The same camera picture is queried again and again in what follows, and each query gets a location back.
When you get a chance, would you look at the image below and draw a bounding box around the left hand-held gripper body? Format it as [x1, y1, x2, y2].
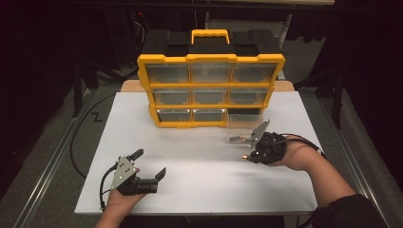
[109, 154, 159, 197]

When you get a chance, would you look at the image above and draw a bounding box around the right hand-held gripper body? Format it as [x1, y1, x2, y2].
[249, 119, 288, 165]

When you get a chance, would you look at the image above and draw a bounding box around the clear plastic drawer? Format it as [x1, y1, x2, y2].
[225, 113, 266, 144]

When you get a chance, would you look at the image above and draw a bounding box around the yellow black storage organizer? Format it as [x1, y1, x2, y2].
[136, 28, 286, 129]

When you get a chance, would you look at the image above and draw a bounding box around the person's left hand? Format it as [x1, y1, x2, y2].
[106, 189, 147, 210]

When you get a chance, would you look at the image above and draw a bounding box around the person's right hand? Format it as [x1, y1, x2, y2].
[277, 138, 321, 173]

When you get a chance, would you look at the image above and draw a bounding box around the light wooden board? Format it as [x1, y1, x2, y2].
[121, 79, 296, 93]

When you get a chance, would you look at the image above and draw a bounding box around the black metal stand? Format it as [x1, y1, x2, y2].
[71, 60, 96, 119]
[294, 63, 345, 130]

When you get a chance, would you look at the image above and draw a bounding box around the group of clear drawers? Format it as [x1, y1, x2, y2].
[145, 63, 278, 123]

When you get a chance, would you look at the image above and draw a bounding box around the black sleeve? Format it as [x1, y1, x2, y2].
[307, 193, 390, 228]

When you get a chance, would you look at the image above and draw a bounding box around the light grey box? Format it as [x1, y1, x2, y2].
[204, 12, 293, 42]

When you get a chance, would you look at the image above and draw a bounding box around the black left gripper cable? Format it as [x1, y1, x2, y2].
[99, 163, 119, 212]

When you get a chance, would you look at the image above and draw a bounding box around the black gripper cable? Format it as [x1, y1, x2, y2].
[277, 133, 328, 160]
[99, 163, 119, 212]

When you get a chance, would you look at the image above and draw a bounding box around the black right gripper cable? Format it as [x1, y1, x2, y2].
[277, 133, 328, 160]

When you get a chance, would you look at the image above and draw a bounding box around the black floor cable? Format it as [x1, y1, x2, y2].
[69, 93, 117, 179]

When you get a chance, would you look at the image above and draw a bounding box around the metal floor rail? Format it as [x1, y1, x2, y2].
[317, 94, 393, 228]
[12, 89, 93, 228]

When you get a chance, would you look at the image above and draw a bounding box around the bundle of hanging wires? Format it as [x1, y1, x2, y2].
[132, 10, 149, 51]

